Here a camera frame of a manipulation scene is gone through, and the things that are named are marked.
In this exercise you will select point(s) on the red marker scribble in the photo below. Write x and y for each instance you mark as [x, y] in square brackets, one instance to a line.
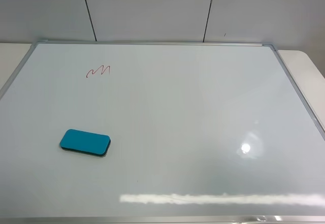
[101, 70]

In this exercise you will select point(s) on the teal whiteboard eraser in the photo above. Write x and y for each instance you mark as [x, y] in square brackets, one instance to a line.
[85, 142]

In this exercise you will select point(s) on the white aluminium-framed whiteboard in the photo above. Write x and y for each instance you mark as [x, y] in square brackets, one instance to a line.
[200, 133]

